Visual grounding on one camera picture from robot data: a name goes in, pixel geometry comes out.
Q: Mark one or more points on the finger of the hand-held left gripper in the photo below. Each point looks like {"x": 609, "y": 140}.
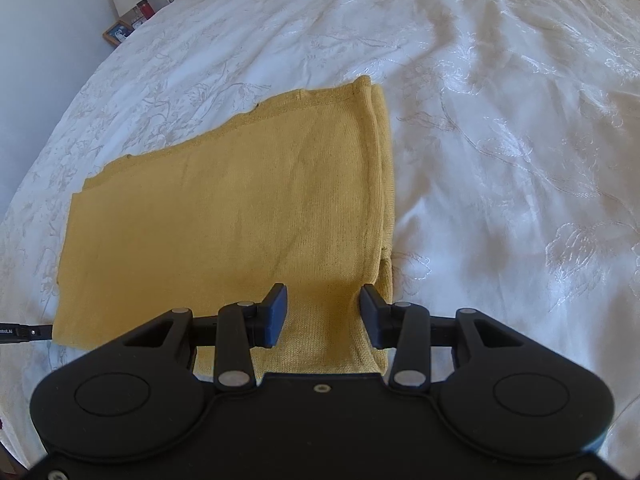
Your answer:
{"x": 27, "y": 333}

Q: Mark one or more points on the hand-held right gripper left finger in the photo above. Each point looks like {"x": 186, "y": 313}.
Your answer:
{"x": 276, "y": 316}

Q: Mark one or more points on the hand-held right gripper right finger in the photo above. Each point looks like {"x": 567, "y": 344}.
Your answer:
{"x": 372, "y": 319}

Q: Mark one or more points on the yellow knit sweater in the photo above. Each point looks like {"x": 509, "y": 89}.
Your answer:
{"x": 225, "y": 210}

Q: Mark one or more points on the red bottle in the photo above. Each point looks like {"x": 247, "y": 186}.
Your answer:
{"x": 145, "y": 10}

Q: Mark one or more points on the wooden photo frame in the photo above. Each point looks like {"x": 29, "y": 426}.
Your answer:
{"x": 118, "y": 33}

